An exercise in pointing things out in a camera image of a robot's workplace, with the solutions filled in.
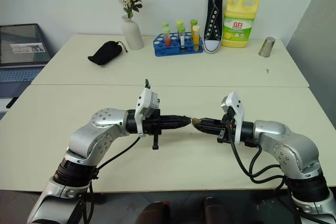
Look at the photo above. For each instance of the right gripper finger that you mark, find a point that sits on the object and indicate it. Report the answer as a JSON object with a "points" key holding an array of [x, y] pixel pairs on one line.
{"points": [[211, 122], [211, 129]]}

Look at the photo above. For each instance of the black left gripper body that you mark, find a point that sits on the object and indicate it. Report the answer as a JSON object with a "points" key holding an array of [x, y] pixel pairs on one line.
{"points": [[155, 124]]}

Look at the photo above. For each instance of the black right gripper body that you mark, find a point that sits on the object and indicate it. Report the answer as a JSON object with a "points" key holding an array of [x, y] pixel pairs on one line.
{"points": [[226, 129]]}

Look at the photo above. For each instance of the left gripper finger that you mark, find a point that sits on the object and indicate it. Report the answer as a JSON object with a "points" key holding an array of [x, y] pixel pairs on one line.
{"points": [[176, 119], [176, 126]]}

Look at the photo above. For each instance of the brass padlock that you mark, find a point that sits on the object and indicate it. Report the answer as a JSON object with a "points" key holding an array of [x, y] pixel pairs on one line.
{"points": [[195, 122]]}

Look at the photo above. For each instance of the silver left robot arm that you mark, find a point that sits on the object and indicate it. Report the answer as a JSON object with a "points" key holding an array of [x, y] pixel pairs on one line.
{"points": [[105, 134]]}

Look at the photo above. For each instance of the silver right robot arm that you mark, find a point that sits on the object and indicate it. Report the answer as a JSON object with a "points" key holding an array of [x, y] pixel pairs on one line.
{"points": [[286, 142]]}

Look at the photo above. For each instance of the blue test tube rack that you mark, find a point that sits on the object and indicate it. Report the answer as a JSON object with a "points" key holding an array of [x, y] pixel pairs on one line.
{"points": [[174, 49]]}

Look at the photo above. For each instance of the green-capped tube clear liquid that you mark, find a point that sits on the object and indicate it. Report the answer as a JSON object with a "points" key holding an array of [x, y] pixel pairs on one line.
{"points": [[182, 37]]}

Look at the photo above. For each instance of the green-capped tube red liquid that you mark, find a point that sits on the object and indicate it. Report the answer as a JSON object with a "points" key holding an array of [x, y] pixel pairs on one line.
{"points": [[166, 36]]}

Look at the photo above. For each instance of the yellow-capped tube orange liquid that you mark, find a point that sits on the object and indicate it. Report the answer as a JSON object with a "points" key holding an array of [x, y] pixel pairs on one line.
{"points": [[196, 37]]}

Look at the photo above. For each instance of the dark rounded shape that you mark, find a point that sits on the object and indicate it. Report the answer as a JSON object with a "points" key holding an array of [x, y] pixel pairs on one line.
{"points": [[155, 213]]}

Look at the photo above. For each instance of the steel metal cup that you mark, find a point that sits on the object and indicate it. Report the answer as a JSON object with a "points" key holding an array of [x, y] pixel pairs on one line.
{"points": [[267, 47]]}

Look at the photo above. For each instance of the white ceramic vase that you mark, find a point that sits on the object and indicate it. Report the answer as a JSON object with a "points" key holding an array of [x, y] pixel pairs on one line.
{"points": [[132, 33]]}

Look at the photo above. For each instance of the green-capped tube orange liquid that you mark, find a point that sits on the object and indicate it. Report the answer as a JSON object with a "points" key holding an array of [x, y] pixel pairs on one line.
{"points": [[193, 26]]}

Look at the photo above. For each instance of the green-capped test tube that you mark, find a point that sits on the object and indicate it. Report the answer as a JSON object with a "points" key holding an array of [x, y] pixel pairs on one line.
{"points": [[179, 22], [165, 24]]}

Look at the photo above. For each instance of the yellow detergent pump bottle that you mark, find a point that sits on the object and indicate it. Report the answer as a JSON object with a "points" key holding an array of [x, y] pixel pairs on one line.
{"points": [[239, 24]]}

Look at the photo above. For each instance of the black canvas sneaker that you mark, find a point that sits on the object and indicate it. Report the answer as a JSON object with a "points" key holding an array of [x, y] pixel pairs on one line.
{"points": [[214, 19]]}

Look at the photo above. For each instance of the small black bar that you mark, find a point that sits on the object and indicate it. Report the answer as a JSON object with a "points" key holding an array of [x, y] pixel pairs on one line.
{"points": [[11, 102]]}

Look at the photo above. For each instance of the grey open laptop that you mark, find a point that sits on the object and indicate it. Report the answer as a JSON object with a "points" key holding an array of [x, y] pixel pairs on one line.
{"points": [[21, 51]]}

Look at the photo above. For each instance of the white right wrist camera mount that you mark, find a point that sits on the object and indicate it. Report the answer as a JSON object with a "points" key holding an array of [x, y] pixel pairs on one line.
{"points": [[237, 108]]}

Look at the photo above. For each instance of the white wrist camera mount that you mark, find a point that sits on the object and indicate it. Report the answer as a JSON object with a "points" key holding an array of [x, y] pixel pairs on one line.
{"points": [[237, 108], [143, 100]]}

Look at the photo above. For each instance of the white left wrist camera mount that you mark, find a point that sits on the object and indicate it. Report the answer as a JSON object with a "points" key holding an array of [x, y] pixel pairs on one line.
{"points": [[143, 100]]}

